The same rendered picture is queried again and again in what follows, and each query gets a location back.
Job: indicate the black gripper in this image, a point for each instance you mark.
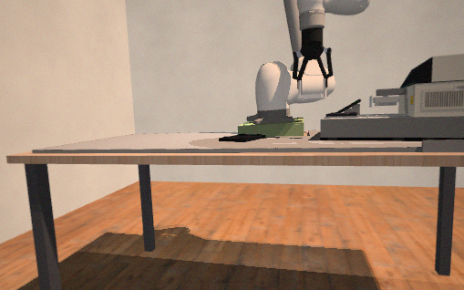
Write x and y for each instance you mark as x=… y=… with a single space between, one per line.
x=312 y=48

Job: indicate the black rectangular frame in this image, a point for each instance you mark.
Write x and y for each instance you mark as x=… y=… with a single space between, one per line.
x=242 y=137

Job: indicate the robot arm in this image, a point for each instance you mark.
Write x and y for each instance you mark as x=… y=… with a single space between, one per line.
x=275 y=88

